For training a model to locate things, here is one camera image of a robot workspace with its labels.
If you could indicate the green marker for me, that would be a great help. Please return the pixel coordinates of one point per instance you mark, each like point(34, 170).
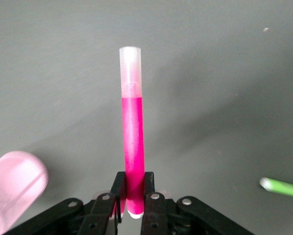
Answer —
point(283, 188)

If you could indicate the pink plastic cup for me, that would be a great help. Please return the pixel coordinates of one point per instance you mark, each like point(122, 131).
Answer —
point(11, 186)

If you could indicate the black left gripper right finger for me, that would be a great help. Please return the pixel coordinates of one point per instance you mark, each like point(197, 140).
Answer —
point(156, 215)

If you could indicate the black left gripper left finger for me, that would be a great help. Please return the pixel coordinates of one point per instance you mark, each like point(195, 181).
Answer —
point(99, 213)

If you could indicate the pink marker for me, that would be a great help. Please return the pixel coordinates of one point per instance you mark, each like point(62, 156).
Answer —
point(134, 137)

